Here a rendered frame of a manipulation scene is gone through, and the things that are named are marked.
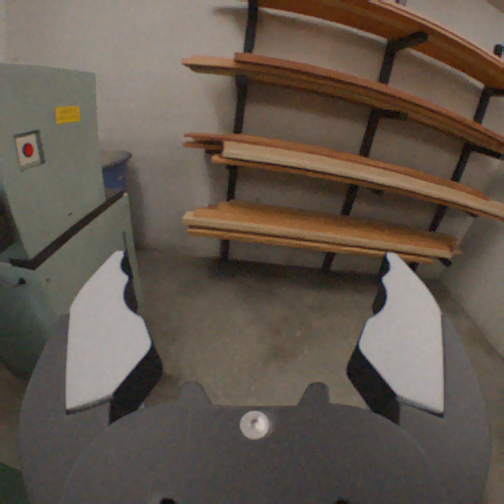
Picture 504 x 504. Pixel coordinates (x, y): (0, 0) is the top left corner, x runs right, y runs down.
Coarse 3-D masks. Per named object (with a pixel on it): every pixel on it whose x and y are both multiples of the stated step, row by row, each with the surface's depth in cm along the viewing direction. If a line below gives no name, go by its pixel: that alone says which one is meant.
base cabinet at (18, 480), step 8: (0, 464) 44; (0, 472) 43; (8, 472) 46; (16, 472) 50; (0, 480) 42; (8, 480) 45; (16, 480) 48; (0, 488) 40; (8, 488) 43; (16, 488) 47; (24, 488) 50; (0, 496) 39; (8, 496) 42; (16, 496) 45; (24, 496) 49
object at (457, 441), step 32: (448, 320) 7; (448, 352) 6; (448, 384) 5; (480, 384) 5; (384, 416) 5; (416, 416) 4; (448, 416) 4; (480, 416) 4; (448, 448) 4; (480, 448) 3; (448, 480) 3; (480, 480) 3
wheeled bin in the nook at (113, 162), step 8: (104, 152) 146; (112, 152) 149; (120, 152) 153; (128, 152) 160; (104, 160) 131; (112, 160) 137; (120, 160) 145; (104, 168) 126; (112, 168) 139; (120, 168) 156; (104, 176) 135; (112, 176) 146; (120, 176) 159; (104, 184) 137; (112, 184) 149; (120, 184) 162
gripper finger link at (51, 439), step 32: (64, 320) 7; (64, 352) 6; (32, 384) 5; (64, 384) 5; (32, 416) 4; (64, 416) 4; (96, 416) 4; (32, 448) 3; (64, 448) 4; (32, 480) 3; (64, 480) 3
